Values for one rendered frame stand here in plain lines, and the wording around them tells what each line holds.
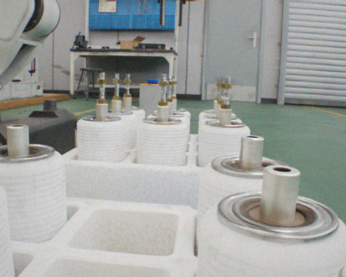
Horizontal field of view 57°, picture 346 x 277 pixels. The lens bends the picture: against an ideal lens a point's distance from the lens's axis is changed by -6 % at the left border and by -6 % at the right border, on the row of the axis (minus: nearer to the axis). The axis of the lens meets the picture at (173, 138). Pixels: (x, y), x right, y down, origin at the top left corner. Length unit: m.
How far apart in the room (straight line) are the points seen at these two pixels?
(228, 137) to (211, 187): 0.30
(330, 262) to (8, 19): 0.97
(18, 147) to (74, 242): 0.11
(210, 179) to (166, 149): 0.30
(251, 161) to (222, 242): 0.14
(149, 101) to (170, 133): 0.43
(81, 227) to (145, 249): 0.09
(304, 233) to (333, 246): 0.02
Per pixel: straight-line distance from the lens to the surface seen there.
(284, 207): 0.21
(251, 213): 0.22
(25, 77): 4.37
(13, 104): 3.74
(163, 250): 0.42
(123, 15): 5.87
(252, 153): 0.32
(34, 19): 1.04
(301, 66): 5.89
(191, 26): 5.81
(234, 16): 5.84
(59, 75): 6.31
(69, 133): 1.25
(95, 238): 0.42
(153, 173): 0.58
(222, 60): 5.74
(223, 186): 0.29
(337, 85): 6.08
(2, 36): 1.04
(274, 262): 0.18
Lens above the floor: 0.33
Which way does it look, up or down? 10 degrees down
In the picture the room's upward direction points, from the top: 2 degrees clockwise
